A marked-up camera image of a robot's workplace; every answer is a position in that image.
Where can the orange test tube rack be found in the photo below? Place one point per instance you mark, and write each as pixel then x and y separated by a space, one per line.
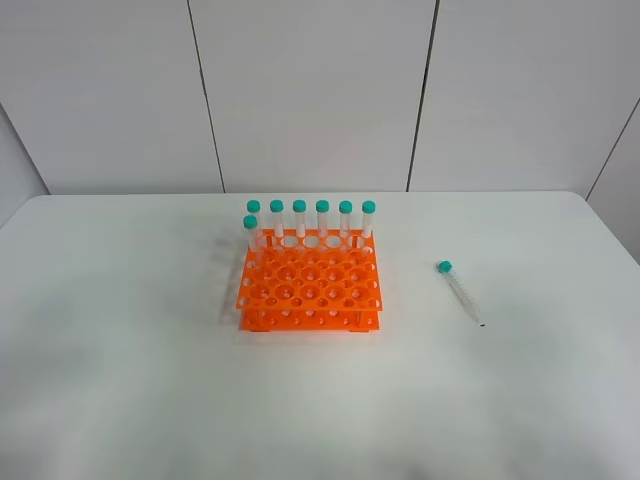
pixel 311 283

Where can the second row left tube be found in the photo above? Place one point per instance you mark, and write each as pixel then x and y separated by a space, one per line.
pixel 252 227

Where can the teal-capped test tube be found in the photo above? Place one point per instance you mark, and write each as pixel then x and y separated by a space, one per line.
pixel 446 270

